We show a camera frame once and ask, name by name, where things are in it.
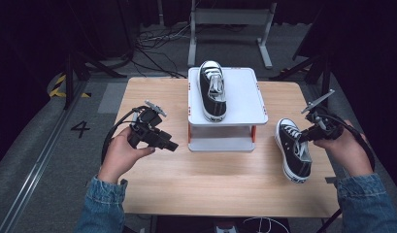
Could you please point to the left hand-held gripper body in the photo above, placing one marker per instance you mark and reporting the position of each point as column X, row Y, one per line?
column 147, row 124

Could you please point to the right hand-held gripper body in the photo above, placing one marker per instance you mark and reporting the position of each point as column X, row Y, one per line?
column 327, row 127

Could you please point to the black canvas sneaker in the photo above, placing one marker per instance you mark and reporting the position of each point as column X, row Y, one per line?
column 209, row 97
column 288, row 145

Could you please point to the white two-tier shoe rack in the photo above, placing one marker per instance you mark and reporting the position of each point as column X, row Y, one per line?
column 243, row 97

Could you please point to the person's right hand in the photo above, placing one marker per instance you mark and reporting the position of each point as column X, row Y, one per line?
column 351, row 152

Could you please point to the person's left hand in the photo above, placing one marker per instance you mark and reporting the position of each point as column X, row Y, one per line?
column 118, row 158

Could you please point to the grey tape piece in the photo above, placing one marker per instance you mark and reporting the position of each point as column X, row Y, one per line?
column 331, row 180

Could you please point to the black tripod stand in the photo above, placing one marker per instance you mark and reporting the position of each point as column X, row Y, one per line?
column 325, row 74
column 69, row 74

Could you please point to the yellow black striped tape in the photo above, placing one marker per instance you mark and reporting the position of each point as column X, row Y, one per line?
column 58, row 93

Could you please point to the white red device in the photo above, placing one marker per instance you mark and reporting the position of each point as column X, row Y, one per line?
column 224, row 229

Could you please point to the grey metal stand frame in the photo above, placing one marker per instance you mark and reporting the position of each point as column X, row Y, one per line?
column 230, row 16

